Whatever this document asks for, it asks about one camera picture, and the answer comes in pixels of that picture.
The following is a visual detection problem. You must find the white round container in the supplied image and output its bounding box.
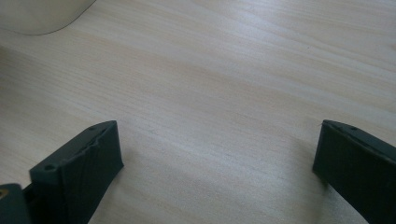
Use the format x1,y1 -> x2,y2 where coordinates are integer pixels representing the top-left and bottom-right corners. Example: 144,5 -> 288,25
0,0 -> 97,35

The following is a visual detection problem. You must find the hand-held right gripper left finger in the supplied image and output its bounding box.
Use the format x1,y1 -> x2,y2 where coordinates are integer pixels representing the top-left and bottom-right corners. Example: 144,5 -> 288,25
23,119 -> 125,224

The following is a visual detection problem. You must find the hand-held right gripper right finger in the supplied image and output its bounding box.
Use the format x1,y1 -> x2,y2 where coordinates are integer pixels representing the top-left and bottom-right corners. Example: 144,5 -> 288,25
312,119 -> 396,224

